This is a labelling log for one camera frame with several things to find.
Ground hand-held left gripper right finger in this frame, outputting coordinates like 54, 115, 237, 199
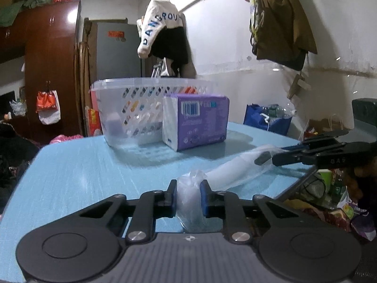
200, 179, 299, 244

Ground white lettered sweatshirt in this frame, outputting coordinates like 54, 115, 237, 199
137, 0, 186, 60

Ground person's right hand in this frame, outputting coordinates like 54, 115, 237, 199
344, 167, 377, 201

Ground green cloth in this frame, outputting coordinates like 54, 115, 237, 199
0, 0, 57, 27

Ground clear plastic bag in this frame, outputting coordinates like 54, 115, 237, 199
177, 143, 295, 231

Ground pink floral blanket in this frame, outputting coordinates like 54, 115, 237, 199
50, 134, 85, 145

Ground small purple tissue packet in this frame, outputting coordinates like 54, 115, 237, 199
106, 115, 123, 135

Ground white crumpled plastic bag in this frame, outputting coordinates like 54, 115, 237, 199
10, 98, 27, 117

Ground brown wooden wardrobe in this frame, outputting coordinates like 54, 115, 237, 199
0, 0, 82, 145

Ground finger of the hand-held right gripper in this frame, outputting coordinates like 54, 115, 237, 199
254, 146, 320, 166
297, 129, 350, 148

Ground brown hanging garment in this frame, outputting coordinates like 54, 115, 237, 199
250, 0, 318, 71

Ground black hanging garment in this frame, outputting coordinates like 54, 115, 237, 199
148, 26, 189, 66

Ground wooden boards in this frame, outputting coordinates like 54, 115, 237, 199
75, 18, 98, 136

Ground paper bag with handles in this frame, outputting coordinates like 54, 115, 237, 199
303, 113, 347, 138

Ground red printed package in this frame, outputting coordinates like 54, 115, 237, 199
85, 90, 104, 138

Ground grey door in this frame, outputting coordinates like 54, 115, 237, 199
96, 21, 145, 80

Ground dark clothing pile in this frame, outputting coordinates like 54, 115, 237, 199
0, 122, 41, 210

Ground blue shopping bag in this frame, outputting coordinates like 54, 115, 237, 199
243, 104, 294, 136

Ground wooden wall bracket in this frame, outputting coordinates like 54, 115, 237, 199
287, 73, 311, 101

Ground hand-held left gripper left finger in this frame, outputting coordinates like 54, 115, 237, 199
79, 179, 178, 244

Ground white plastic basket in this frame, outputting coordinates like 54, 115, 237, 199
90, 77, 216, 148

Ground orange and white hanging bag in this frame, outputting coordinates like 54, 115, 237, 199
36, 90, 61, 125

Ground purple tissue pack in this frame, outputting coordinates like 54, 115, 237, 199
162, 92, 230, 153

